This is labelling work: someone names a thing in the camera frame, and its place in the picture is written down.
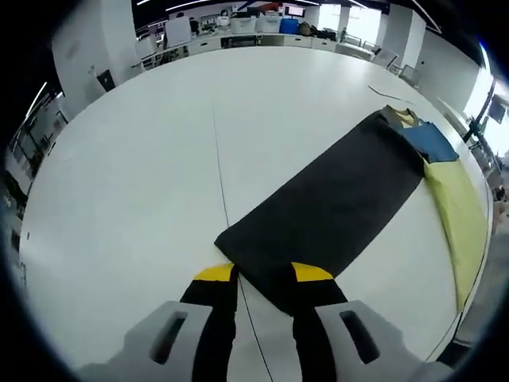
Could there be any white office chair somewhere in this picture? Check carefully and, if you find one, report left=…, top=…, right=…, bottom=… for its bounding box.
left=373, top=47, right=399, bottom=69
left=399, top=63, right=423, bottom=87

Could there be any yellow blue grey garment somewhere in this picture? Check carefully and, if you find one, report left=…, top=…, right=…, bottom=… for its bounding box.
left=214, top=105, right=491, bottom=315

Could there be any white square pillar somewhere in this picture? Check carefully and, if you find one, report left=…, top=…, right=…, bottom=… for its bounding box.
left=51, top=0, right=138, bottom=109

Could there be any black monitor stand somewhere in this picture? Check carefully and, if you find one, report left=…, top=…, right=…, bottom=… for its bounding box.
left=460, top=79, right=507, bottom=153

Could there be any black bin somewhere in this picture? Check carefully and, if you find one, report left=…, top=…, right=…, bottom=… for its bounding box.
left=96, top=69, right=117, bottom=93

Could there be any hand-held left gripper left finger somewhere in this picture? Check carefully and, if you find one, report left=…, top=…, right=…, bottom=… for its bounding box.
left=123, top=262, right=240, bottom=382

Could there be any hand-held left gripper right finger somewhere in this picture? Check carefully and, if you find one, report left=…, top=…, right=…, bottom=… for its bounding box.
left=289, top=261, right=410, bottom=382

